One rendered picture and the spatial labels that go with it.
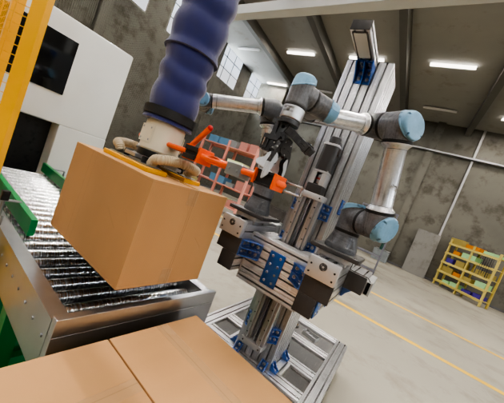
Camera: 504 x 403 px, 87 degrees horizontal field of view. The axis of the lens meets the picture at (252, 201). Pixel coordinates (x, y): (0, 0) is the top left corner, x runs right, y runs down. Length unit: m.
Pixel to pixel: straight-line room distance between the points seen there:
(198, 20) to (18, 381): 1.26
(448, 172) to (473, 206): 1.72
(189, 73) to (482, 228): 13.93
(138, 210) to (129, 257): 0.16
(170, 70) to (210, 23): 0.24
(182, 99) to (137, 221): 0.54
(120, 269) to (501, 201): 14.41
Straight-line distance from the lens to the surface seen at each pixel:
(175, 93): 1.21
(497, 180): 14.84
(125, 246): 1.01
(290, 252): 1.36
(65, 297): 1.26
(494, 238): 14.57
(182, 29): 1.29
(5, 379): 0.96
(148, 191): 0.94
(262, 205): 1.47
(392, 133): 1.21
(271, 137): 0.89
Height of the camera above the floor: 1.19
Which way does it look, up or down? 4 degrees down
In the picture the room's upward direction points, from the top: 21 degrees clockwise
